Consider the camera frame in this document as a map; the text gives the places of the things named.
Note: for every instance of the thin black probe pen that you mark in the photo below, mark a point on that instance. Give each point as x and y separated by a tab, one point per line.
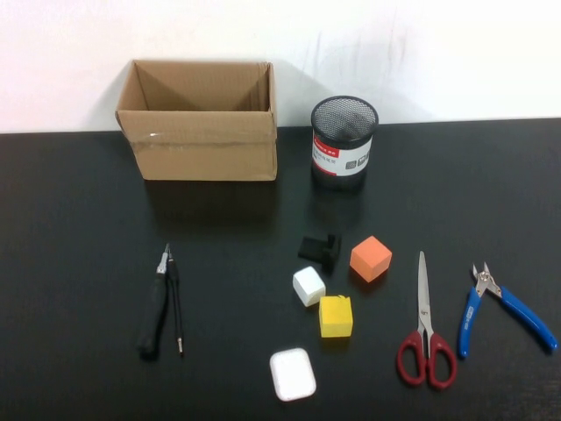
177	307

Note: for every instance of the black mesh pen holder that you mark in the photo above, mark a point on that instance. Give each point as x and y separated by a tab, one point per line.
342	160

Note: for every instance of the white foam block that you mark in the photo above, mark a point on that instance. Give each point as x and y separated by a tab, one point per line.
309	287

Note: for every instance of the orange foam block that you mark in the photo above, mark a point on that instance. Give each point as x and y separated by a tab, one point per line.
370	261

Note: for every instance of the brown cardboard box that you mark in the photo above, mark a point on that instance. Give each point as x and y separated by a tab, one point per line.
197	149

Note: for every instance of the yellow foam block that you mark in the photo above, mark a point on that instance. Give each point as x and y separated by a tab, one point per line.
335	318

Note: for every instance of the white rounded flat case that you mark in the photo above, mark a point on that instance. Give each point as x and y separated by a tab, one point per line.
293	375

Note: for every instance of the black plastic bracket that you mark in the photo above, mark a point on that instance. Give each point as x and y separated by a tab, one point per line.
309	248

